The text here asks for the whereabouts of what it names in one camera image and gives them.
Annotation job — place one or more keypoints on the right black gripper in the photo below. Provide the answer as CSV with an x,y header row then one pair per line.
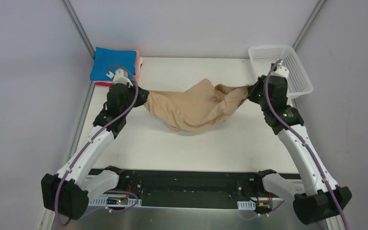
x,y
255,92

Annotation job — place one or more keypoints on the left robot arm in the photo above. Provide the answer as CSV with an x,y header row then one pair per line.
x,y
68,192

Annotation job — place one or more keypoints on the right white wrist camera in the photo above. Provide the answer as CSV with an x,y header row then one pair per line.
x,y
279,69

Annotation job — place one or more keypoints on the white cable duct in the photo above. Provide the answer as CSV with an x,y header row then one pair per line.
x,y
246,205
115,201

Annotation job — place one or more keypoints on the pink folded t shirt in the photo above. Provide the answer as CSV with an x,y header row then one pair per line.
x,y
137,73

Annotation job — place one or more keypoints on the red folded t shirt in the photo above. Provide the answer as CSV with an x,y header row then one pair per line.
x,y
103,84

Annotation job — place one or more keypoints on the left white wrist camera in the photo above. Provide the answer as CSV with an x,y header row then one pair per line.
x,y
120,76

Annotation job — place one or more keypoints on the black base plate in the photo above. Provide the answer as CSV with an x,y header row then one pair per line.
x,y
181,189

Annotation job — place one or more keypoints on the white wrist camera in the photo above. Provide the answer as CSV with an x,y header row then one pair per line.
x,y
120,76
279,69

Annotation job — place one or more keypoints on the left aluminium frame post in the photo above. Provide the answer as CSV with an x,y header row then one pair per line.
x,y
78,26

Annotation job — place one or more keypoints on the right white cable duct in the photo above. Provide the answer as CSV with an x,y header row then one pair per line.
x,y
246,205

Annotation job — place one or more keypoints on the left white cable duct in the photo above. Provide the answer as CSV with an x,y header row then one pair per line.
x,y
115,201

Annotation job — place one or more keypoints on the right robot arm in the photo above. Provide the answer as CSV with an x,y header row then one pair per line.
x,y
320,196

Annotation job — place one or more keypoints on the right aluminium frame post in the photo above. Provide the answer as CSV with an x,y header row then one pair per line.
x,y
308,23

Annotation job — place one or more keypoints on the beige t shirt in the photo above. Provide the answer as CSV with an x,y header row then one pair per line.
x,y
197,109

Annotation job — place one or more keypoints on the white plastic basket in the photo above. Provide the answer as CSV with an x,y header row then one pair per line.
x,y
262,57

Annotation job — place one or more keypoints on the aluminium frame post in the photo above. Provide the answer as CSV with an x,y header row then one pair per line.
x,y
308,23
78,26

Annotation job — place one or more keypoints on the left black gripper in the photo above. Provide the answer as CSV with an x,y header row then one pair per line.
x,y
138,97

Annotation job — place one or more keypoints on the blue folded t shirt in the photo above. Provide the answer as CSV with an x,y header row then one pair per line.
x,y
107,60

